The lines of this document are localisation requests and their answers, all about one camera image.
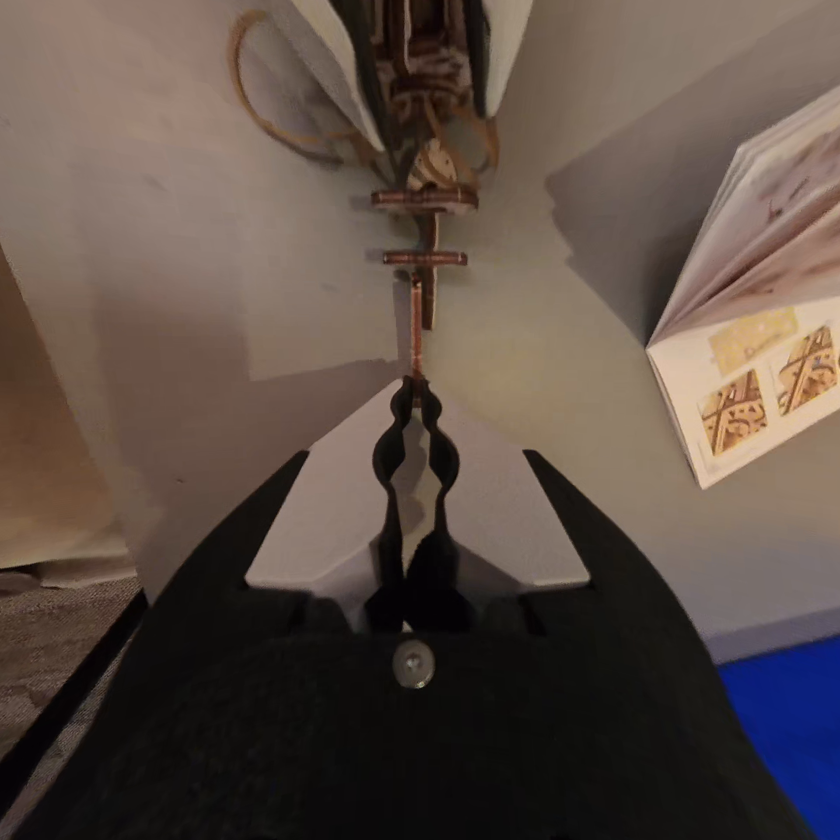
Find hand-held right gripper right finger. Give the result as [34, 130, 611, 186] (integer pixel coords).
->
[420, 377, 592, 634]

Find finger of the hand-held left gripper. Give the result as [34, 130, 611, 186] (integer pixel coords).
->
[289, 0, 398, 181]
[467, 0, 534, 122]

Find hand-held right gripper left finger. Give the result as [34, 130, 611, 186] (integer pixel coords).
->
[244, 375, 414, 634]

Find tan rubber band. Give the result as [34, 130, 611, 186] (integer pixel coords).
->
[226, 10, 501, 173]

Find wooden model assembly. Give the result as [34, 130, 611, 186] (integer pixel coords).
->
[360, 0, 483, 332]

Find thin wooden strip part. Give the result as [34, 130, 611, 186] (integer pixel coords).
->
[410, 272, 426, 391]

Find instruction booklet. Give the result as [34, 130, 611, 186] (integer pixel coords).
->
[645, 85, 840, 491]

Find blue plastic bin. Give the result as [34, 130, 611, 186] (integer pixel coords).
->
[717, 642, 840, 840]

